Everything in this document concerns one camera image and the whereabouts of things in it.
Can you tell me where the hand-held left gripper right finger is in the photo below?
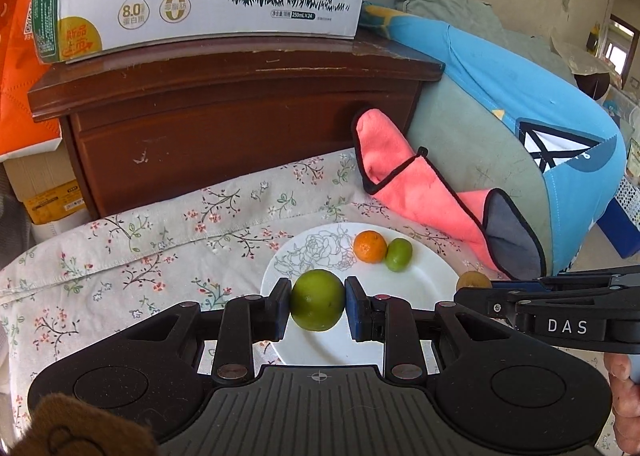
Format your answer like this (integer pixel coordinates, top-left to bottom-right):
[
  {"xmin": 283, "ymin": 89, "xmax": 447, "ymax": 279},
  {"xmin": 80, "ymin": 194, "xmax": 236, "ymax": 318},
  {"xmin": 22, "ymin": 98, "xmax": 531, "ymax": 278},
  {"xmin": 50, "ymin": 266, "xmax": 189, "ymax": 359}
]
[{"xmin": 344, "ymin": 276, "xmax": 521, "ymax": 382}]

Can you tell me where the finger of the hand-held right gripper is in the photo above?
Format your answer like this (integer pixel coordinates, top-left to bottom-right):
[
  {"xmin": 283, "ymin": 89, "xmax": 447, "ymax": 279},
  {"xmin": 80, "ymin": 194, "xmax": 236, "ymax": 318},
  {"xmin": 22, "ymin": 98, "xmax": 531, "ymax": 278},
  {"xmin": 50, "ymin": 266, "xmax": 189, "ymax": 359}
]
[
  {"xmin": 454, "ymin": 286, "xmax": 523, "ymax": 332},
  {"xmin": 492, "ymin": 276, "xmax": 566, "ymax": 293}
]

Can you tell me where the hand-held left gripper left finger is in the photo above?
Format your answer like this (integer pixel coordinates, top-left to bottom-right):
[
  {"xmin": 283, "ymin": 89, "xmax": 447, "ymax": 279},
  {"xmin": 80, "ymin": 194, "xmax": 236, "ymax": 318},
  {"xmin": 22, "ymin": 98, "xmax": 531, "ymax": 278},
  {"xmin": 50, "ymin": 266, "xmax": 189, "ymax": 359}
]
[{"xmin": 117, "ymin": 279, "xmax": 293, "ymax": 384}]

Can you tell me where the brown fruit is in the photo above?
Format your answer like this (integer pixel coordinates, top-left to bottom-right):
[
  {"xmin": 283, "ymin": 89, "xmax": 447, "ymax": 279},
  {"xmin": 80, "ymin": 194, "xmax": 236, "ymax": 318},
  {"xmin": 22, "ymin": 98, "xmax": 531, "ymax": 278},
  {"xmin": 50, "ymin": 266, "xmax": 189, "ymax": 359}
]
[{"xmin": 456, "ymin": 270, "xmax": 493, "ymax": 291}]

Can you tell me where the large green fruit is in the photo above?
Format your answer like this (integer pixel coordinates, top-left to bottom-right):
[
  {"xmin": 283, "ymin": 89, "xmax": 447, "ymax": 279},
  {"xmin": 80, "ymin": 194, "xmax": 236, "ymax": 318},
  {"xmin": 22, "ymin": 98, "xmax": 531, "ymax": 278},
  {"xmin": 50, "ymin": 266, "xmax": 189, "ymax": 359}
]
[{"xmin": 290, "ymin": 270, "xmax": 347, "ymax": 333}]

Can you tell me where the white floral plate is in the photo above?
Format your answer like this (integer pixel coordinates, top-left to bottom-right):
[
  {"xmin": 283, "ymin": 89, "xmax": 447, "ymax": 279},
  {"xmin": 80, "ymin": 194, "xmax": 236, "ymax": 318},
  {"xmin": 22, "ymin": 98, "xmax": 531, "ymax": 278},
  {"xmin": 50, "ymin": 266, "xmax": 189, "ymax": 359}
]
[{"xmin": 260, "ymin": 222, "xmax": 460, "ymax": 367}]

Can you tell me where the person's right hand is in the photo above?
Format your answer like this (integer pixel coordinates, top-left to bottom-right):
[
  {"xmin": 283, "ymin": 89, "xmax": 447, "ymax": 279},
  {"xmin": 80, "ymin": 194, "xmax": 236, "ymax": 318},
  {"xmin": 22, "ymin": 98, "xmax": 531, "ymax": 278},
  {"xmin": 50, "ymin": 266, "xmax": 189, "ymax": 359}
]
[{"xmin": 602, "ymin": 352, "xmax": 640, "ymax": 454}]

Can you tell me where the orange mandarin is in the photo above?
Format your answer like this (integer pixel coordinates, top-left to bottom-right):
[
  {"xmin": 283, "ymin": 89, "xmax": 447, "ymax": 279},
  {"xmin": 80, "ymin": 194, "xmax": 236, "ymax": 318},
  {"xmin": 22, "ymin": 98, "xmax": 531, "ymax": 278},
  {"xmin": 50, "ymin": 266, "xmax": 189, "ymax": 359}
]
[{"xmin": 353, "ymin": 230, "xmax": 389, "ymax": 264}]

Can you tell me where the small green fruit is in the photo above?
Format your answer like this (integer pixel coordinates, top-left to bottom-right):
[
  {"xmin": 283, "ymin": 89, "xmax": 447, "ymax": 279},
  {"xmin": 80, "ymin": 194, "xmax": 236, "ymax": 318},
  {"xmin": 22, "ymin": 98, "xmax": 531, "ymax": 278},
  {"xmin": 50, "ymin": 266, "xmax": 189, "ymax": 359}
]
[{"xmin": 385, "ymin": 237, "xmax": 414, "ymax": 273}]

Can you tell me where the blue box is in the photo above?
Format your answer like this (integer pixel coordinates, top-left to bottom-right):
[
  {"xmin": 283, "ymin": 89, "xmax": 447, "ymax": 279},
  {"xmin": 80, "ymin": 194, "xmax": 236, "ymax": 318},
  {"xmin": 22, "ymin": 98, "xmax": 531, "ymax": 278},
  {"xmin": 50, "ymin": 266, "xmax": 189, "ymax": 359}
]
[{"xmin": 597, "ymin": 196, "xmax": 640, "ymax": 259}]

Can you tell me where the pink towel with black trim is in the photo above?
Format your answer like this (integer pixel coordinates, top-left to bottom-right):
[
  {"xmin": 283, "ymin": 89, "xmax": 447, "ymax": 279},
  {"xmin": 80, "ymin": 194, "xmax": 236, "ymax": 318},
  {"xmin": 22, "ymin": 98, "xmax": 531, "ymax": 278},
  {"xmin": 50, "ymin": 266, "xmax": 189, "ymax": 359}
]
[{"xmin": 351, "ymin": 108, "xmax": 547, "ymax": 281}]

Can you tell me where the white plastic basket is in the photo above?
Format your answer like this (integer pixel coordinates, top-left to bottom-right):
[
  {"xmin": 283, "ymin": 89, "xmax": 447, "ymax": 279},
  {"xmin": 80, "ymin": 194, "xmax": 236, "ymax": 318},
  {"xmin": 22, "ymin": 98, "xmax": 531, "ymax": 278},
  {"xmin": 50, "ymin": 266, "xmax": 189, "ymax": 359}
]
[{"xmin": 614, "ymin": 171, "xmax": 640, "ymax": 217}]

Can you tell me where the floral bed sheet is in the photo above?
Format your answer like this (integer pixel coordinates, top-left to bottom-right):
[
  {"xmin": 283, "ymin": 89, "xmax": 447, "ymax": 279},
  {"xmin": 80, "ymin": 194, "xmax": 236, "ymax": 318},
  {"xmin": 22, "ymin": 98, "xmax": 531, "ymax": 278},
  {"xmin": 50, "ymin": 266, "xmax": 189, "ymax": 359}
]
[{"xmin": 0, "ymin": 146, "xmax": 501, "ymax": 437}]

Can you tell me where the dark wooden nightstand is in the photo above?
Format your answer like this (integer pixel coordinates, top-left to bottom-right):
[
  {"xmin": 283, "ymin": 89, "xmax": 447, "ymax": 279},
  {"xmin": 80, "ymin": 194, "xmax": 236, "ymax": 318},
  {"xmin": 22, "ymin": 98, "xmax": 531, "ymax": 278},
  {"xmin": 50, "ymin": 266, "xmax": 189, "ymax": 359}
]
[{"xmin": 27, "ymin": 29, "xmax": 446, "ymax": 219}]

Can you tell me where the blue printed cloth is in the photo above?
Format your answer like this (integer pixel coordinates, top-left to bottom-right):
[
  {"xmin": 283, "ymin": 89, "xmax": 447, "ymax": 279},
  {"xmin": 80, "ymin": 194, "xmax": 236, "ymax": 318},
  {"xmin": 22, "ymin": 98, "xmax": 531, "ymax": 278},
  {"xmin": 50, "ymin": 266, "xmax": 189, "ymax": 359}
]
[{"xmin": 360, "ymin": 4, "xmax": 628, "ymax": 282}]

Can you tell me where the brown fuzzy cloth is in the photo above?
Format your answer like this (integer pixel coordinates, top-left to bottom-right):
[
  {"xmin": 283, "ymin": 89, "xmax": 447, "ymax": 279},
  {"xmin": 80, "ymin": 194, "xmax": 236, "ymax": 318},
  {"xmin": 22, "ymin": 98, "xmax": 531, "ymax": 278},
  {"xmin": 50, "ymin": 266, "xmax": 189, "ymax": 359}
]
[{"xmin": 10, "ymin": 393, "xmax": 161, "ymax": 456}]

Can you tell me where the cardboard box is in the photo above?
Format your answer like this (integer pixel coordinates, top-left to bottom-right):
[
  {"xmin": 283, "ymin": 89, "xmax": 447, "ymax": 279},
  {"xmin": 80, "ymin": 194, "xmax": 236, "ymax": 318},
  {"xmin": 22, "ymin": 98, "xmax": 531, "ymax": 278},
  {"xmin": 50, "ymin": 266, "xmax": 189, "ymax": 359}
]
[{"xmin": 4, "ymin": 143, "xmax": 86, "ymax": 227}]

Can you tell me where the orange paper bag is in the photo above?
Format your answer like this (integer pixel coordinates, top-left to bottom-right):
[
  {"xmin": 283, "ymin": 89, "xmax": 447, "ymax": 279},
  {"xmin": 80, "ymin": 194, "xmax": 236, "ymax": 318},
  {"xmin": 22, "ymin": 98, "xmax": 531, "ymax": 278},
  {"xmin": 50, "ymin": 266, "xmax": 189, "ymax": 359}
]
[{"xmin": 0, "ymin": 0, "xmax": 63, "ymax": 159}]

